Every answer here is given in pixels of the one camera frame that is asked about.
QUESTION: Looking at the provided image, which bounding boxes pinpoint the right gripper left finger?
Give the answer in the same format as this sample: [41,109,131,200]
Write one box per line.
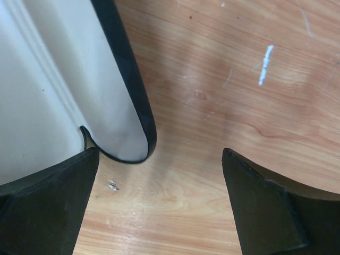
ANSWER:
[1,147,99,254]

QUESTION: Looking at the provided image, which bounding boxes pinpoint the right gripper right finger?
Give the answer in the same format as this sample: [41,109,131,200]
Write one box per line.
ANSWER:
[222,148,339,254]

